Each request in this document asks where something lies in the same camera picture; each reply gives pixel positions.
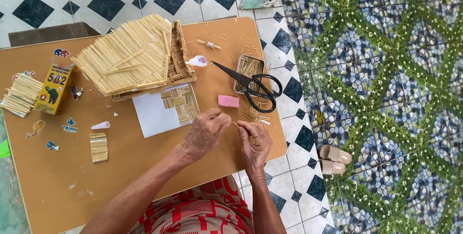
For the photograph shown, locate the person's right hand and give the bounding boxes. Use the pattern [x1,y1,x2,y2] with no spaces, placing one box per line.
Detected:
[237,120,274,173]

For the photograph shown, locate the person's left hand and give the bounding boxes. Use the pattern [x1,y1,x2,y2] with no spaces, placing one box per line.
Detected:
[182,108,232,163]

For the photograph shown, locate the heap of toothpick scraps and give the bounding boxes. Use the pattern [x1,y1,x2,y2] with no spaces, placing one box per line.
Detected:
[240,106,272,125]

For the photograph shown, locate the pink eraser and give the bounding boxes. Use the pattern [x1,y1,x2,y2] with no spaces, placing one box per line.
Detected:
[218,95,240,108]

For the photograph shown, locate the group of woven toothpick tiles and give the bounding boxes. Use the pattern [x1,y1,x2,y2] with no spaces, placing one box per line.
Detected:
[161,87,200,126]

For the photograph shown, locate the black scissors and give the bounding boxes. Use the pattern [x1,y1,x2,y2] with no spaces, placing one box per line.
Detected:
[211,61,283,114]

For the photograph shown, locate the metal tin of toothpicks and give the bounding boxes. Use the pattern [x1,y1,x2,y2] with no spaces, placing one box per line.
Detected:
[233,55,266,95]

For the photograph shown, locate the white glue tube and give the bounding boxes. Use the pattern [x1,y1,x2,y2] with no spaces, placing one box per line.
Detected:
[185,55,208,67]

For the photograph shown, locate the white paper sheet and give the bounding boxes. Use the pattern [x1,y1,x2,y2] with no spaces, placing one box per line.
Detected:
[132,83,201,139]

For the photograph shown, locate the glued toothpick scrap piece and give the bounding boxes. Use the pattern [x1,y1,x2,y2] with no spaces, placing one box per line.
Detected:
[196,39,222,50]

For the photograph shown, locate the beige sandal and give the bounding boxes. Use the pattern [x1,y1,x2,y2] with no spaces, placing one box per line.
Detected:
[318,144,353,165]
[320,159,347,175]

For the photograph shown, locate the red white patterned clothing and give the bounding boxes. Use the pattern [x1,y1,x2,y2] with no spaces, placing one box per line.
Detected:
[129,175,256,234]

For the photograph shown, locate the toothpick model house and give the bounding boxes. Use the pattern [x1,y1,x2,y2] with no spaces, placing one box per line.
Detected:
[72,13,198,102]

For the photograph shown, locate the small flat toothpick panel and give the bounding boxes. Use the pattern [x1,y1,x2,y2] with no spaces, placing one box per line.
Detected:
[89,133,109,163]

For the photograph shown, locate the blue bird sticker with text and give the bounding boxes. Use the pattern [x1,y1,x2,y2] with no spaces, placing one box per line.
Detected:
[61,118,78,133]

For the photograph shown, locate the yellow glue box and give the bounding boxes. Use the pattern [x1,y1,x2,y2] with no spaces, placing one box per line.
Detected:
[34,63,75,115]

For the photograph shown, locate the yellow figure sticker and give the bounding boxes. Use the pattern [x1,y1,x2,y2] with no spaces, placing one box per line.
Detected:
[26,120,46,139]

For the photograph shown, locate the large flat toothpick panel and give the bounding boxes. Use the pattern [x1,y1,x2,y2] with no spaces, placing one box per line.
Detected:
[0,73,44,117]

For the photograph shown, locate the green plastic piece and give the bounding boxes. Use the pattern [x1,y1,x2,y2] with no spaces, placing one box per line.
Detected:
[0,139,11,159]

